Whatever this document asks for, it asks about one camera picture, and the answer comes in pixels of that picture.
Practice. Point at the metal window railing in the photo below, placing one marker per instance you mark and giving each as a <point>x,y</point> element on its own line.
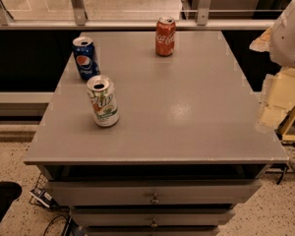
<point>138,14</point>

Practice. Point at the wire basket on floor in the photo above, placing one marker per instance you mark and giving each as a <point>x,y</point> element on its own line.
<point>40,195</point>

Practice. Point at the brass top drawer knob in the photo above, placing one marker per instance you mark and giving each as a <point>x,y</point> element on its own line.
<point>154,200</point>

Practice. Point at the top grey drawer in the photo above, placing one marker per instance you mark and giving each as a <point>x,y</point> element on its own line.
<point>133,193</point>

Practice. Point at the blue pepsi can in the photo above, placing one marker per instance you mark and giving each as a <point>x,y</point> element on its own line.
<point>85,57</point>

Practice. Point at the yellow frame stand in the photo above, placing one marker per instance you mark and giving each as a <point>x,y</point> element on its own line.
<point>286,130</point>

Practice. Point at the brass drawer knob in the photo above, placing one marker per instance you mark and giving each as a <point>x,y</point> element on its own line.
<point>154,200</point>
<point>153,224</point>

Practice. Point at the grey drawer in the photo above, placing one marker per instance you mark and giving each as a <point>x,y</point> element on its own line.
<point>143,217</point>
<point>133,193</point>

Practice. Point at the white green 7up can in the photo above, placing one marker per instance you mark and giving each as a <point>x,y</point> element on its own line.
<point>101,94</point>

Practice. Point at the red coke can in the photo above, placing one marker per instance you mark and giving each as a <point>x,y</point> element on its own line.
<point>165,36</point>

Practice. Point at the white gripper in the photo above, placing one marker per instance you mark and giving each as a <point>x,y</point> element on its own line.
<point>289,38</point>

